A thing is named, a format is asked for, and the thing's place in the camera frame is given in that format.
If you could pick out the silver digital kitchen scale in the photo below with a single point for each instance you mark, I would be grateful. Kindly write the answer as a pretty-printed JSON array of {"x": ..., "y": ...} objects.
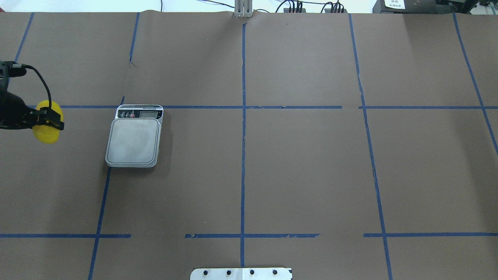
[{"x": 134, "y": 138}]

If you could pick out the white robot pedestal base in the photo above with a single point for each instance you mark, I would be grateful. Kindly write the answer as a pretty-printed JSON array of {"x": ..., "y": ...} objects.
[{"x": 242, "y": 274}]

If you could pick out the yellow mango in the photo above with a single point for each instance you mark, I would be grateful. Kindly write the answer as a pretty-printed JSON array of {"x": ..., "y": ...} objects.
[{"x": 48, "y": 134}]

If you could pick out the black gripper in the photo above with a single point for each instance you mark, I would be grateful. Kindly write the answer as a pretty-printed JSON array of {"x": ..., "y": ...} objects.
[{"x": 11, "y": 105}]

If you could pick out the far orange black hub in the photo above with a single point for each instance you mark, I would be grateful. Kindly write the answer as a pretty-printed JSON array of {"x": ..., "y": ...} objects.
[{"x": 295, "y": 6}]

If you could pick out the black desktop computer box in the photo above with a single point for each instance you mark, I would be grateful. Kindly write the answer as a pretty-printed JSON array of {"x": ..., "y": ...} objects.
[{"x": 423, "y": 6}]

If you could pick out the orange black hub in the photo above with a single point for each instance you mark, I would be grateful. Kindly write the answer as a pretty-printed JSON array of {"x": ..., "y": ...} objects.
[
  {"x": 295, "y": 6},
  {"x": 333, "y": 8}
]

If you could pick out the aluminium frame post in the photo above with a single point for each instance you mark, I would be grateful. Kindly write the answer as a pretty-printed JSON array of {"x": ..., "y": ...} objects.
[{"x": 243, "y": 8}]

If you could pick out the near orange black hub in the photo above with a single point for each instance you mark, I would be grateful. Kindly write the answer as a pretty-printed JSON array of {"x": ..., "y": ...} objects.
[{"x": 333, "y": 8}]

